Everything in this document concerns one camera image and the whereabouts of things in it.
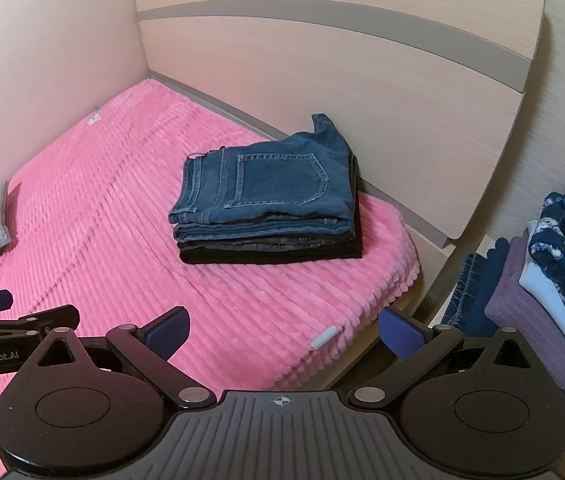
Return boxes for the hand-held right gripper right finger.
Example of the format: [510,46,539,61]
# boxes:
[349,307,545,408]

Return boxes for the folded dark grey jeans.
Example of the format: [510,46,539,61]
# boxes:
[176,234,355,255]

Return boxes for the folded black pants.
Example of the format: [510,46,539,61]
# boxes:
[178,152,364,265]

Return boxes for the white folded cloth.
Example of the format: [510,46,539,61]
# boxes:
[519,255,565,408]

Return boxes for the plain navy cloth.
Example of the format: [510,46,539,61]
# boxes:
[479,237,513,281]

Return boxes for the blue denim jeans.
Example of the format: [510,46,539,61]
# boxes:
[168,113,358,243]

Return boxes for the stack of folded clothes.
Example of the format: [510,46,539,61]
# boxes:
[483,234,565,417]

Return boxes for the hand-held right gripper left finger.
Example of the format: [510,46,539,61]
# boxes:
[25,305,216,408]

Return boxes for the pink ribbed fleece blanket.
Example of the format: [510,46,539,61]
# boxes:
[0,78,422,466]

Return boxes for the navy printed fleece cloth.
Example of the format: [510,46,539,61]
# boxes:
[526,185,565,343]

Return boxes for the frayed blue denim garment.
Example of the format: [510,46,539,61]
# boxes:
[439,251,490,333]

